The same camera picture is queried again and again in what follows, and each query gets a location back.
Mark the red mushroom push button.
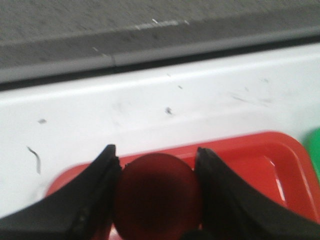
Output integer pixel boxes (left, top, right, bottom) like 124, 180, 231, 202
113, 153, 202, 240

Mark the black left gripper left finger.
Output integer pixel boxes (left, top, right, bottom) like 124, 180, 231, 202
0, 144, 122, 240

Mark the red plastic tray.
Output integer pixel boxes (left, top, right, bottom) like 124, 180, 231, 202
45, 130, 320, 240

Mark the grey stone counter ledge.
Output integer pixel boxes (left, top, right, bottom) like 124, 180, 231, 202
0, 0, 320, 90

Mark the green plastic tray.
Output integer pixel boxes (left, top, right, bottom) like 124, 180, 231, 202
303, 127, 320, 182

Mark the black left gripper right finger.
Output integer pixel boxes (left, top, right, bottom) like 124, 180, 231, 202
194, 147, 320, 240

